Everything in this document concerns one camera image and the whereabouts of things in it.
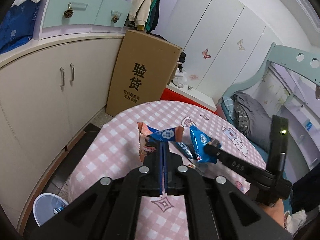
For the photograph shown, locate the mint drawer unit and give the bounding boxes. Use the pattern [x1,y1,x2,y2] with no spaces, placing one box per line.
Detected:
[33,0,131,40]

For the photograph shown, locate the cream hanging jacket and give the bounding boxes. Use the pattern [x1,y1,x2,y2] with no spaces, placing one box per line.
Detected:
[128,0,152,31]

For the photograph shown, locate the grey folded blanket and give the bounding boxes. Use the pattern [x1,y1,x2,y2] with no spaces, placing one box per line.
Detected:
[233,92,272,152]

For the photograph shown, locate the brown cardboard box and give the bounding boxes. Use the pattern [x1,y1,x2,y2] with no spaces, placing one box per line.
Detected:
[106,30,182,116]

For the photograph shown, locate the mint bunk bed frame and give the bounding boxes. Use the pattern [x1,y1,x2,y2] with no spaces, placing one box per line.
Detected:
[223,43,319,108]

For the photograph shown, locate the orange blue snack wrapper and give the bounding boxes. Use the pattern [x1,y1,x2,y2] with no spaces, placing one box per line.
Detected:
[137,122,184,162]

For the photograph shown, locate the pink butterfly sticker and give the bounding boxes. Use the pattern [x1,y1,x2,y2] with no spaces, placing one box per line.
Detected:
[202,49,211,59]

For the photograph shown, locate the light blue trash bin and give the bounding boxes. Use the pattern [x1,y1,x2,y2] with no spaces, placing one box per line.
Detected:
[33,193,68,227]

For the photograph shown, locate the blue tissue pack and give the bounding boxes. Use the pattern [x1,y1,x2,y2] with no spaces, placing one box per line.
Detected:
[1,0,40,54]

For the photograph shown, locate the white low platform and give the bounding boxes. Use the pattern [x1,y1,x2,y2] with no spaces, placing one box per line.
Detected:
[161,83,217,113]

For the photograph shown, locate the white plastic bag on floor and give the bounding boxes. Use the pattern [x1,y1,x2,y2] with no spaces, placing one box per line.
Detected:
[172,67,187,88]

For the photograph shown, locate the blue white snack wrapper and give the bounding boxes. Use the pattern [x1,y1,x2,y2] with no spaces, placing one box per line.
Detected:
[174,125,221,164]

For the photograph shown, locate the white low cabinet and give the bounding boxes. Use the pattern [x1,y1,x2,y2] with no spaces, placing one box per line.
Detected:
[1,34,123,230]

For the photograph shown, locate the pink checkered tablecloth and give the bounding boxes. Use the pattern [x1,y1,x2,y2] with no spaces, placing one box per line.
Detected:
[67,100,267,240]

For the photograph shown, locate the white wardrobe doors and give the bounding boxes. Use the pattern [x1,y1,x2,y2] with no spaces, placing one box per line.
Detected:
[161,0,280,102]

